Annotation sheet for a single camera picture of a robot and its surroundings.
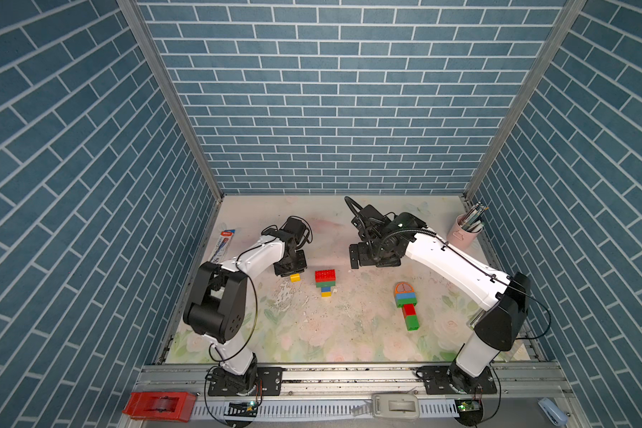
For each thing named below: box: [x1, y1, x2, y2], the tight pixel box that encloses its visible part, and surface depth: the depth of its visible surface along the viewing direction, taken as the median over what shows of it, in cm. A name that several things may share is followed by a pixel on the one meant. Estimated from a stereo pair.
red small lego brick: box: [403, 303, 417, 319], surface depth 88 cm
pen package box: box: [210, 229, 237, 264], surface depth 107 cm
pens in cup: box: [460, 201, 490, 233], surface depth 98 cm
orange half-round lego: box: [394, 281, 416, 295], surface depth 91 cm
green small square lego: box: [404, 314, 420, 332], surface depth 86 cm
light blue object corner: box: [537, 396, 568, 428], surface depth 70 cm
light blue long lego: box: [395, 292, 417, 301], surface depth 92 cm
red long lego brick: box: [314, 269, 337, 283], surface depth 82 cm
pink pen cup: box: [446, 213, 483, 250], surface depth 99 cm
